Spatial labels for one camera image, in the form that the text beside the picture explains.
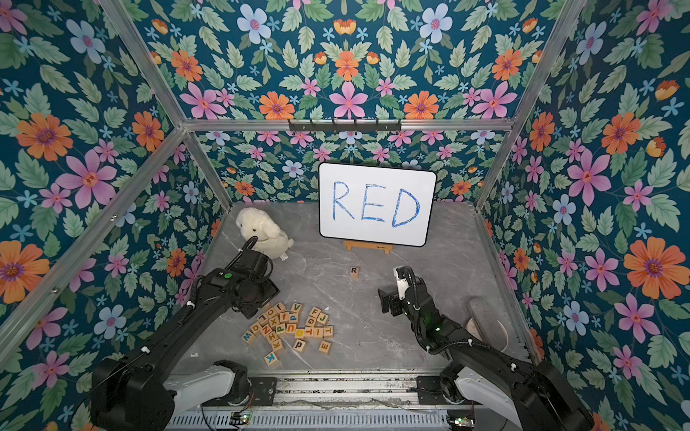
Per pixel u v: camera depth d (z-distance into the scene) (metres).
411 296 0.64
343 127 0.93
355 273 0.96
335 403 0.73
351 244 1.04
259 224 0.88
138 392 0.38
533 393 0.41
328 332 0.82
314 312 0.86
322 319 0.85
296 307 0.88
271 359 0.78
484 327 0.80
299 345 0.80
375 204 0.95
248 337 0.82
